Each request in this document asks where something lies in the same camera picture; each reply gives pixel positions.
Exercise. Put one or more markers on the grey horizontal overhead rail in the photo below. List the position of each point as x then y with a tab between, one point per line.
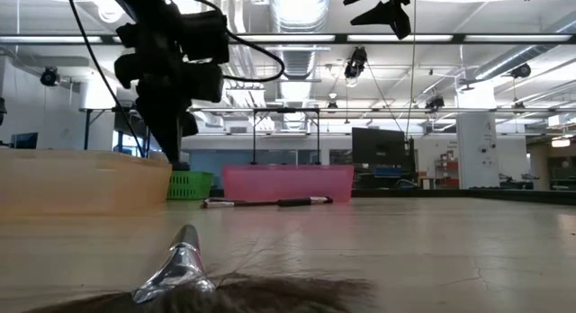
405	110

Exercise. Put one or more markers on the black overhead frame light bar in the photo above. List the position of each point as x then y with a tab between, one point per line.
342	38

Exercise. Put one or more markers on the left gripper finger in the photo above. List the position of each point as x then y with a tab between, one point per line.
175	124
155	119

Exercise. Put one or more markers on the orange translucent plastic bin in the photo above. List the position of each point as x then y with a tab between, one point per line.
81	182

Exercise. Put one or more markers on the white building pillar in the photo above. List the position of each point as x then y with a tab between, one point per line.
477	151

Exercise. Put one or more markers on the pink translucent plastic bin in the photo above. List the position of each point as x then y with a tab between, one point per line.
288	182

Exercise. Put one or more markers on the glowing ceiling light fixture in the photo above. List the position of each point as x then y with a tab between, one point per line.
560	143

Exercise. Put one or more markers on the long slim black paint brush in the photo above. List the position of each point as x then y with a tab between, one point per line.
218	203

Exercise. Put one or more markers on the black overhead camera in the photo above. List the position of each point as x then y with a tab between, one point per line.
355	63

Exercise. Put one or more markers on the small dark monitor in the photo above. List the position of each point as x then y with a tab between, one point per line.
24	141

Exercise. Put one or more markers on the wide fan paint brush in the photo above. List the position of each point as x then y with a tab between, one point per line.
180	268

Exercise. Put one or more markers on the green plastic basket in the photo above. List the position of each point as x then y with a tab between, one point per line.
191	187

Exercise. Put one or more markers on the large silver ceiling duct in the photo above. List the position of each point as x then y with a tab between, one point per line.
299	16

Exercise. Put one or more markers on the blue storage bin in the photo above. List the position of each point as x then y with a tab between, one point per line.
388	172

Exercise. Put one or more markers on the black ceiling-hung camera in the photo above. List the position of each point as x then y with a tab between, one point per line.
521	71
435	103
49	77

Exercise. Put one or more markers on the blue support post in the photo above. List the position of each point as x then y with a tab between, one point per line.
86	133

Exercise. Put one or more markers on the red shelf unit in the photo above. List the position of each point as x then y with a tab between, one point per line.
450	180

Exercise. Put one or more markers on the large black monitor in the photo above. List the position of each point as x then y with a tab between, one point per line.
378	146

